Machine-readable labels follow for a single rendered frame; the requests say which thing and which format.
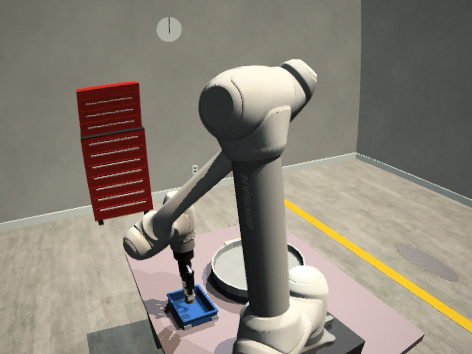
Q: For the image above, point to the blue crate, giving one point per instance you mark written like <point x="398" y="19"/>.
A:
<point x="202" y="305"/>

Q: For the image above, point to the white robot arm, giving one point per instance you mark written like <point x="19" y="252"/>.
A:
<point x="250" y="109"/>

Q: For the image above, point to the bronze bushing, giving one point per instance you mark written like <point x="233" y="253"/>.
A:
<point x="188" y="302"/>

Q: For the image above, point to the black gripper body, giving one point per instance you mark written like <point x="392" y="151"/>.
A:
<point x="185" y="257"/>

